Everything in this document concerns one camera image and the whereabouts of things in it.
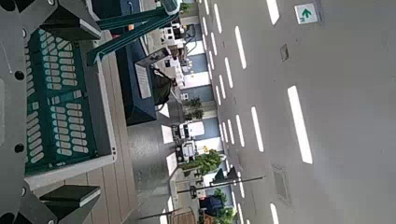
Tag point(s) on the black pole stand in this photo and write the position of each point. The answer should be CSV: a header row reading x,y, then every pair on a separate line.
x,y
218,182

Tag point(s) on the green leafy plant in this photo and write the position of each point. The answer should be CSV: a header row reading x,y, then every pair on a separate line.
x,y
207,161

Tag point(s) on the white ceiling light strip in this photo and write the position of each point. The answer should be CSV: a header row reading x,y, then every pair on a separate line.
x,y
273,11
228,72
240,46
218,18
239,130
299,124
257,129

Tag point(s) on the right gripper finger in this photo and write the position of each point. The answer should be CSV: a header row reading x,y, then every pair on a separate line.
x,y
70,196
71,21

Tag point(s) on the large ceiling vent grille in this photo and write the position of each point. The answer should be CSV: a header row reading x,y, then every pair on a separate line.
x,y
281,183

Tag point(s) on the gray open laptop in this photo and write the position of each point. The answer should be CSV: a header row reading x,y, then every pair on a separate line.
x,y
143,81

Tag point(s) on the dark blue bin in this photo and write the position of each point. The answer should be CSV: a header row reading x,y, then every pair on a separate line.
x,y
211,203

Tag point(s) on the dark blue table cloth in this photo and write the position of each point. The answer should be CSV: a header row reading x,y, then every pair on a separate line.
x,y
137,102

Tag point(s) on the small potted plant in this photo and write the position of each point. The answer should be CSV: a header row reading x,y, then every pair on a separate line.
x,y
196,114
193,102

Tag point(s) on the thin gray slanted pole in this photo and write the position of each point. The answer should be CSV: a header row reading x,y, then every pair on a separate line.
x,y
162,214

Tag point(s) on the black backpack on chair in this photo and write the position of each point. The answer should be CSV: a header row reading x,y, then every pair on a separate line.
x,y
162,88

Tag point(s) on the small square ceiling hatch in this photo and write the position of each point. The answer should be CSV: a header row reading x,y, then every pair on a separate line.
x,y
284,52

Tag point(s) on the white boxy vehicle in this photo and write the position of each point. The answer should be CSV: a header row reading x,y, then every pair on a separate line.
x,y
186,151
190,130

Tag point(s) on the green arrow exit sign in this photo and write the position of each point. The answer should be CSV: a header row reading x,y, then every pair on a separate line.
x,y
306,13

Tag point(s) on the wicker metal chair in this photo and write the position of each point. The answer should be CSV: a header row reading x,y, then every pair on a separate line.
x,y
184,218

